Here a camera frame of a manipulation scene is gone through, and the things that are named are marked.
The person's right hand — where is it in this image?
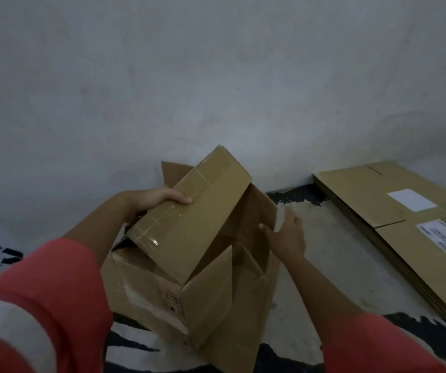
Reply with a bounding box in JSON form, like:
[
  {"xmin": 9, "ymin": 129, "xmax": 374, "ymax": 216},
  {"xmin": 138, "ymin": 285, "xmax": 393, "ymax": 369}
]
[{"xmin": 259, "ymin": 207, "xmax": 308, "ymax": 262}]

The person's left hand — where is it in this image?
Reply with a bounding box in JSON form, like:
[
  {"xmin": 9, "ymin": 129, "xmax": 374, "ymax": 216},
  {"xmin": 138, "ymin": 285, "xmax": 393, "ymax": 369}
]
[{"xmin": 129, "ymin": 187, "xmax": 193, "ymax": 221}]

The taped brown cardboard box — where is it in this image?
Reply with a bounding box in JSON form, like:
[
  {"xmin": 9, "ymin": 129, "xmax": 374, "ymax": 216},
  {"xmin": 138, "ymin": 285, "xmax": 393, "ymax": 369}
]
[{"xmin": 125, "ymin": 145, "xmax": 253, "ymax": 286}]

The person's right forearm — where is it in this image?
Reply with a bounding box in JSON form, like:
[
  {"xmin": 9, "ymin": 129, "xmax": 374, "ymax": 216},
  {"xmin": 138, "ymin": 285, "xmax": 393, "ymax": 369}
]
[{"xmin": 280, "ymin": 255, "xmax": 368, "ymax": 339}]

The person's left forearm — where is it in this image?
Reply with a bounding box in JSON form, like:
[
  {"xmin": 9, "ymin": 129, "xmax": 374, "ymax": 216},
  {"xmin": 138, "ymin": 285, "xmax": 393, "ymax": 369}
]
[{"xmin": 63, "ymin": 190, "xmax": 143, "ymax": 269}]

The white black patterned rug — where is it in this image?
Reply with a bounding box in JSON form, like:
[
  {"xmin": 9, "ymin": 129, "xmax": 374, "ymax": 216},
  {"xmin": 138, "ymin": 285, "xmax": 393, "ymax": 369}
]
[{"xmin": 0, "ymin": 185, "xmax": 446, "ymax": 373}]

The stack of flattened cardboard boxes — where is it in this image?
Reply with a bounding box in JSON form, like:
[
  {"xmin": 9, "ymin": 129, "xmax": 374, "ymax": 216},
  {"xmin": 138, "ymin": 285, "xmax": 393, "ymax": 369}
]
[{"xmin": 313, "ymin": 161, "xmax": 446, "ymax": 320}]

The red white striped shirt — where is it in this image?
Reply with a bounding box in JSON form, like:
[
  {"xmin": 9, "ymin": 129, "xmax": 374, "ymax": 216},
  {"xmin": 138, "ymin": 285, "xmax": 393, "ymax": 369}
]
[{"xmin": 0, "ymin": 238, "xmax": 446, "ymax": 373}]

